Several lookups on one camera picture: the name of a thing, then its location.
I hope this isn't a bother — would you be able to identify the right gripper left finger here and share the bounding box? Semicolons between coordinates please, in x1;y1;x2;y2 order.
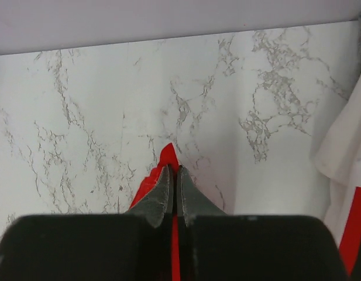
126;165;174;228

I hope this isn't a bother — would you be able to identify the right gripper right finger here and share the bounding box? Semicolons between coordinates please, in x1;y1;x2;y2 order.
176;166;226;227

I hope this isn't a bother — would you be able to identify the plain red t-shirt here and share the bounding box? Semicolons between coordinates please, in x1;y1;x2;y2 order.
129;143;181;281

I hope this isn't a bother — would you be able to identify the folded red Coca-Cola t-shirt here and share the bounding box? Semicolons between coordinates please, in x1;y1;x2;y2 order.
314;75;361;280

